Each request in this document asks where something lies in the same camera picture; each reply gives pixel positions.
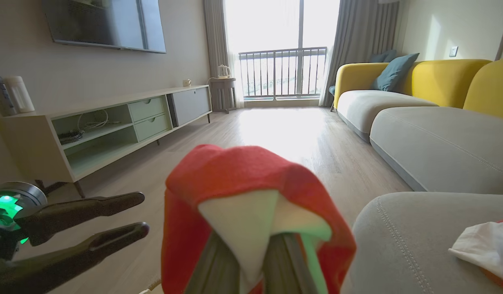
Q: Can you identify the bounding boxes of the white and red garment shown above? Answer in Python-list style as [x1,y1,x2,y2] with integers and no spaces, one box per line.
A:
[448,216,503,292]

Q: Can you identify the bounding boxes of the grey window curtain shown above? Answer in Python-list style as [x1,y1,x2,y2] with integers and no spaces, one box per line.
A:
[318,0,400,108]
[203,0,245,109]

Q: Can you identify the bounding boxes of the small round side table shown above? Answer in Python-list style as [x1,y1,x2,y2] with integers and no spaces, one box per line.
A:
[208,77,238,114]

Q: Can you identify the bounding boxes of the metal balcony railing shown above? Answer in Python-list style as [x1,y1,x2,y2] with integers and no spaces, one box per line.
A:
[238,46,328,99]

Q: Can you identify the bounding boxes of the yellow grey armless sofa module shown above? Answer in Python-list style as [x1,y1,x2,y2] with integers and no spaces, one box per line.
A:
[369,58,503,195]

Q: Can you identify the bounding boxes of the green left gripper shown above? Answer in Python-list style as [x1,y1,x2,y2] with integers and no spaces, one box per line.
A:
[0,181,150,294]

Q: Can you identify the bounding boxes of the small dark blue cushion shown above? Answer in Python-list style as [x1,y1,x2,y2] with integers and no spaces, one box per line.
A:
[369,49,398,64]

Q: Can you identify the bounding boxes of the grey rounded sofa seat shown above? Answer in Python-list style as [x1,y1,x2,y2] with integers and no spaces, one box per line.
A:
[340,191,503,294]

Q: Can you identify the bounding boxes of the small blue chair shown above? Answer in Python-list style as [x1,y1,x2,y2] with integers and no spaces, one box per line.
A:
[327,85,338,112]

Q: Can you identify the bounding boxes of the glass balcony door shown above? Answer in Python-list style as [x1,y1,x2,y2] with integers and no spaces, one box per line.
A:
[223,0,341,101]

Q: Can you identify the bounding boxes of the white cylindrical device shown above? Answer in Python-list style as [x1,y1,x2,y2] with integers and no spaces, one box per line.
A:
[4,76,36,114]

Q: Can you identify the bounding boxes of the white cable bundle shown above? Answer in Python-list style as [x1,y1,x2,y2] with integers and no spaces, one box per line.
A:
[77,109,110,132]

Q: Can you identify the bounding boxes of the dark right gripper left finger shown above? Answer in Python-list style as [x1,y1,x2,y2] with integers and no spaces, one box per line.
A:
[185,230,241,294]

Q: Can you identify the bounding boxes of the long beige TV cabinet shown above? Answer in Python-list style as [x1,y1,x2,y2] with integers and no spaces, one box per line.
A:
[0,84,213,199]

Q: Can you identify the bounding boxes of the black cable bundle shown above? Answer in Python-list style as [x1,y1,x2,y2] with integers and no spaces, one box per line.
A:
[57,129,85,145]

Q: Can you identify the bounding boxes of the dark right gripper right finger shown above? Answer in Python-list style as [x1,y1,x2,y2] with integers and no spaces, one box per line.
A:
[262,233,317,294]

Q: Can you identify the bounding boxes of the large teal cushion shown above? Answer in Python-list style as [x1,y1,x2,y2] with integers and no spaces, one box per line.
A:
[371,52,420,92]

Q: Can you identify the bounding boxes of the dark cylindrical device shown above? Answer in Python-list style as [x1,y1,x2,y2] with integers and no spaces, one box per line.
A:
[0,76,17,117]

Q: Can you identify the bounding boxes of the grey cabinet sliding door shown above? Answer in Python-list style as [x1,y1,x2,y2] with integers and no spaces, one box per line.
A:
[167,86,212,127]

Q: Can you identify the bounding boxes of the pale green cabinet drawer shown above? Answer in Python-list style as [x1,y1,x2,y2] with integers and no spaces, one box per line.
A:
[127,96,167,123]
[133,113,172,142]

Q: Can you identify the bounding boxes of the wall-mounted flat television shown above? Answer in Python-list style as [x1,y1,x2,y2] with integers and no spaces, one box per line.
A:
[42,0,167,54]

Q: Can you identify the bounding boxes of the yellow grey sofa with armrest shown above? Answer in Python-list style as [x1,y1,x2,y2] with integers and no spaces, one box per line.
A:
[333,59,492,143]

